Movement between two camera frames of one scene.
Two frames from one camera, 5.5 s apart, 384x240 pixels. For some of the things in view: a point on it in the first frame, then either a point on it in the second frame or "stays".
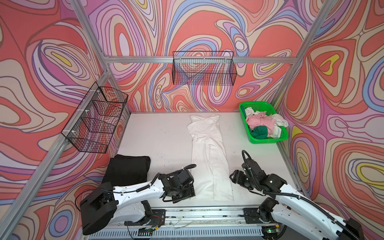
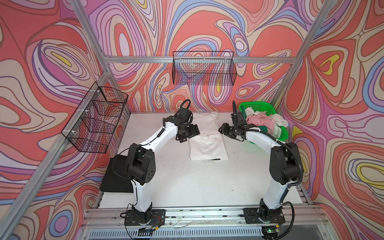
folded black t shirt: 123,169 stays
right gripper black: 238,178 -> 225,127
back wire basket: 203,67 stays
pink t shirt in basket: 261,119 stays
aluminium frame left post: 91,31 stays
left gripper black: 191,191 -> 195,131
